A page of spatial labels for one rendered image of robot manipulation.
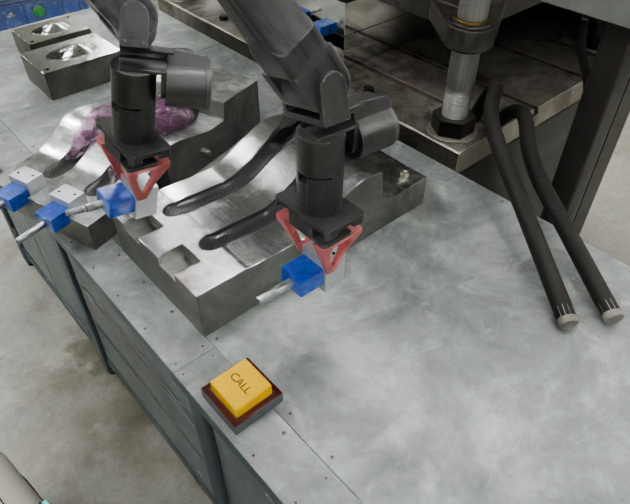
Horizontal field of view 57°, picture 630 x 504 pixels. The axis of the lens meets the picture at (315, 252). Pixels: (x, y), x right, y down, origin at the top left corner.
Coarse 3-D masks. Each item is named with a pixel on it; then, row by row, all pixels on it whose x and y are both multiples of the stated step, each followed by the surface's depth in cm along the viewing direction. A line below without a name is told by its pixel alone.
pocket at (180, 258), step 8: (176, 248) 90; (184, 248) 90; (160, 256) 88; (168, 256) 89; (176, 256) 91; (184, 256) 92; (192, 256) 89; (160, 264) 89; (168, 264) 90; (176, 264) 90; (184, 264) 90; (192, 264) 90; (168, 272) 87; (176, 272) 89
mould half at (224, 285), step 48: (240, 144) 107; (288, 144) 103; (192, 192) 100; (240, 192) 101; (384, 192) 105; (144, 240) 91; (192, 240) 91; (240, 240) 91; (288, 240) 92; (192, 288) 83; (240, 288) 88
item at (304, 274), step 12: (312, 252) 78; (288, 264) 78; (300, 264) 78; (312, 264) 78; (288, 276) 77; (300, 276) 76; (312, 276) 77; (324, 276) 78; (336, 276) 80; (276, 288) 76; (288, 288) 77; (300, 288) 76; (312, 288) 78; (324, 288) 80; (264, 300) 75
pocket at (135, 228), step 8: (152, 216) 95; (128, 224) 95; (136, 224) 96; (144, 224) 97; (152, 224) 97; (160, 224) 94; (128, 232) 94; (136, 232) 96; (144, 232) 96; (136, 240) 93
